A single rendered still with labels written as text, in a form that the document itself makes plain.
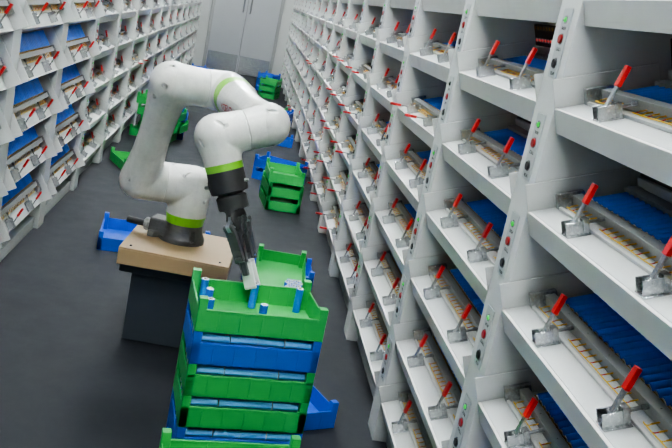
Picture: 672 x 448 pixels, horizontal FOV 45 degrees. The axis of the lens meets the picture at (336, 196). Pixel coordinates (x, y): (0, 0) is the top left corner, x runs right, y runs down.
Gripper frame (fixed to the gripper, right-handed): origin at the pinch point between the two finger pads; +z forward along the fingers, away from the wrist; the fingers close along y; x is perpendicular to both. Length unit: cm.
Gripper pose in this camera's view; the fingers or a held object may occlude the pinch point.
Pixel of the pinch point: (249, 273)
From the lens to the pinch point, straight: 202.8
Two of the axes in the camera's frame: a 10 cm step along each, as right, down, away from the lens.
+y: -2.7, 1.6, -9.5
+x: 9.4, -1.8, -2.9
